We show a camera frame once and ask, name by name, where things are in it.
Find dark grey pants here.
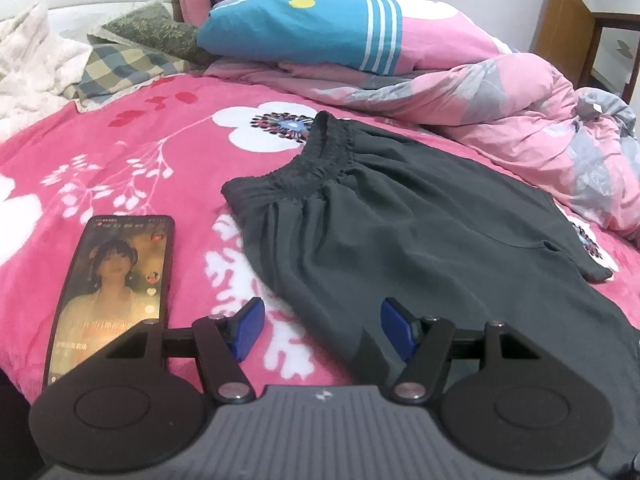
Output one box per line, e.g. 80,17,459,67
222,112,639,474

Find black smartphone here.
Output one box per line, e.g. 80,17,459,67
43,214,175,386

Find pink floral blanket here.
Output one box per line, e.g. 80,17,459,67
0,72,640,403

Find pink grey quilt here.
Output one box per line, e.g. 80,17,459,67
206,53,639,244

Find plaid pillow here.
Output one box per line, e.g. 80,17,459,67
62,44,192,113

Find white fluffy blanket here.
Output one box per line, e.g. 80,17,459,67
0,3,92,142

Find brown wooden door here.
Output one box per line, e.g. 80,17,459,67
533,0,639,103

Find green floral pillow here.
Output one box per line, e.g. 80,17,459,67
87,1,217,67

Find blue pink striped pillow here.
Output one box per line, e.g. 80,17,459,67
196,0,510,76

